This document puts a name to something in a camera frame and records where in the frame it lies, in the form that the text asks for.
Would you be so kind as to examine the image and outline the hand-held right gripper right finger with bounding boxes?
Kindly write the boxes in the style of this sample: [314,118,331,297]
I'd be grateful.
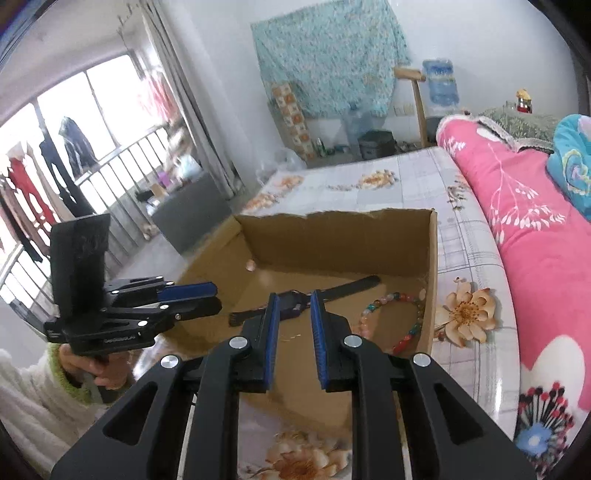
[310,289,539,480]

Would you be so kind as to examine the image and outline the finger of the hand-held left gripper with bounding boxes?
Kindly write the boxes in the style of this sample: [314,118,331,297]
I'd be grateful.
[111,295,222,333]
[104,276,219,308]

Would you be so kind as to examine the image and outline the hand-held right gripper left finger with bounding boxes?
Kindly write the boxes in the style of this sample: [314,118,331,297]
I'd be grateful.
[50,292,281,480]

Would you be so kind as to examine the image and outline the multicolour bead bracelet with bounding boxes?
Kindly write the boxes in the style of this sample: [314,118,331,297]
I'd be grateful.
[359,288,428,356]

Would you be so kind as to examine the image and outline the pink strap digital watch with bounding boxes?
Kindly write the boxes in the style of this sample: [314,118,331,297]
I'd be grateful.
[229,275,382,328]

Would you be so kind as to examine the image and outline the brown cardboard box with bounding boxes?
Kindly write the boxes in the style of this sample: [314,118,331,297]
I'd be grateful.
[173,208,438,437]

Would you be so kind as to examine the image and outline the person's left forearm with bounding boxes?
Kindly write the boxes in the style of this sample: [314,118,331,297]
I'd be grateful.
[0,344,109,478]

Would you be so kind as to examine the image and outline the person's left hand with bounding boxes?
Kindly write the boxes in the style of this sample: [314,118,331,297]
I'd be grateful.
[60,344,132,393]

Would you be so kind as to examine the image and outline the grey cabinet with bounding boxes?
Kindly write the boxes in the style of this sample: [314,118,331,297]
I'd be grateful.
[152,173,232,254]

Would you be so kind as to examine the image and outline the black hanging pants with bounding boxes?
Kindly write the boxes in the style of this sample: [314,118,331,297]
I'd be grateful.
[39,134,95,217]

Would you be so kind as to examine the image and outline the red hanging garment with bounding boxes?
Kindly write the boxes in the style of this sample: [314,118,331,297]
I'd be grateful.
[7,148,61,232]

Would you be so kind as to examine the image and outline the metal balcony railing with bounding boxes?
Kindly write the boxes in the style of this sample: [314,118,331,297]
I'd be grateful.
[0,124,195,319]

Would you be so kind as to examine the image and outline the dark hanging jacket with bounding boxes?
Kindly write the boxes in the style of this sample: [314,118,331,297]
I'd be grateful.
[58,116,100,176]

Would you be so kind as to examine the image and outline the white plastic bag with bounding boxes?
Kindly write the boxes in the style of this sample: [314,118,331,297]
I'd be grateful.
[175,152,204,183]

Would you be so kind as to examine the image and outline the grey curtain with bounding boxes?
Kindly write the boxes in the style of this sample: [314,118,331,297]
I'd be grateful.
[139,0,243,199]

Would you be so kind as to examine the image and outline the pink hanging clothes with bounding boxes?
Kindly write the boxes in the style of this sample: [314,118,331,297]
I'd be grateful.
[139,69,181,125]

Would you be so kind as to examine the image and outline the checkered patterned cloth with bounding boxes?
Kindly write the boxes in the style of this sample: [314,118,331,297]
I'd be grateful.
[270,82,309,162]

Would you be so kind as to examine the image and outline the dark storage box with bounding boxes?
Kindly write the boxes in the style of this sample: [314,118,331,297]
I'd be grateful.
[358,130,397,160]

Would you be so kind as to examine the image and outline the pink floral bedsheet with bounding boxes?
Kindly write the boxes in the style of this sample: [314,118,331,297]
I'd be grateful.
[436,114,591,472]

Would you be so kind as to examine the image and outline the teal floral hanging cloth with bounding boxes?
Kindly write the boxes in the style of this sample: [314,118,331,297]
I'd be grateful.
[252,0,411,118]

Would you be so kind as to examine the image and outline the wooden chair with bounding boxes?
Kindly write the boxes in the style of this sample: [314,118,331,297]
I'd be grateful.
[393,66,430,148]

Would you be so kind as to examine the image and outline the blue water jug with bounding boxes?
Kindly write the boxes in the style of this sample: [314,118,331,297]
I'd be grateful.
[422,58,461,106]

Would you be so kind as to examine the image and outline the green lace cloth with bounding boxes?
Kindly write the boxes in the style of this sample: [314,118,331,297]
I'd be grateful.
[478,107,561,153]

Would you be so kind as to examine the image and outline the blue patterned blanket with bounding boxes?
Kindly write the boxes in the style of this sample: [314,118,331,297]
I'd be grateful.
[547,113,591,217]

